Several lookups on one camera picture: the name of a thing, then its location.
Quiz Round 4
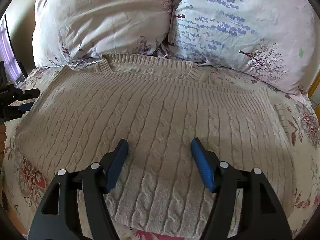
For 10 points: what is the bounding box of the wooden bed headboard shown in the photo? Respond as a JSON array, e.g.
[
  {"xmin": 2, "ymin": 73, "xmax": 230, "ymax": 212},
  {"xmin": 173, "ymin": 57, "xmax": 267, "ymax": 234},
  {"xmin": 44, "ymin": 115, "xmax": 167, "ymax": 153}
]
[{"xmin": 308, "ymin": 72, "xmax": 320, "ymax": 120}]

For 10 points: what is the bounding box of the blue lavender print pillow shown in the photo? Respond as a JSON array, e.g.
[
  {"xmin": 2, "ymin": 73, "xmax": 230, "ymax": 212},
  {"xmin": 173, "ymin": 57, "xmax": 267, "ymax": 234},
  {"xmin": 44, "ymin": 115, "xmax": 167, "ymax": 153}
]
[{"xmin": 168, "ymin": 0, "xmax": 315, "ymax": 95}]

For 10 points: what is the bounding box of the beige cable knit sweater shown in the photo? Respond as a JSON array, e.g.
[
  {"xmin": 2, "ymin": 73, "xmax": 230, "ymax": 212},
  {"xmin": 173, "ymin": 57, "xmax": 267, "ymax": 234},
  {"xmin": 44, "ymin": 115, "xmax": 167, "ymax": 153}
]
[{"xmin": 14, "ymin": 54, "xmax": 295, "ymax": 238}]

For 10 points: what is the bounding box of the pink floral pillow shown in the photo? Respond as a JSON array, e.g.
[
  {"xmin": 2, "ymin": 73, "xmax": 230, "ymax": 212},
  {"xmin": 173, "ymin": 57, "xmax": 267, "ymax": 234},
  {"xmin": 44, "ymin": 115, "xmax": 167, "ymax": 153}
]
[{"xmin": 33, "ymin": 0, "xmax": 173, "ymax": 67}]

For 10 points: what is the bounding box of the person's left hand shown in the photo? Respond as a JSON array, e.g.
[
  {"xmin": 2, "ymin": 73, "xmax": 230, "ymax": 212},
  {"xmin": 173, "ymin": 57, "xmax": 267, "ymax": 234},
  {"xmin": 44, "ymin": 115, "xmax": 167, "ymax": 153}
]
[{"xmin": 0, "ymin": 124, "xmax": 7, "ymax": 162}]

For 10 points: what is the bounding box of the monitor screen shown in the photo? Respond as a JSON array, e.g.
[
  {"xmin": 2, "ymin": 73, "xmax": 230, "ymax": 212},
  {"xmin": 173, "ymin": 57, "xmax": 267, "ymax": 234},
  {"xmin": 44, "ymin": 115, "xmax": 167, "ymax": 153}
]
[{"xmin": 1, "ymin": 15, "xmax": 28, "ymax": 87}]

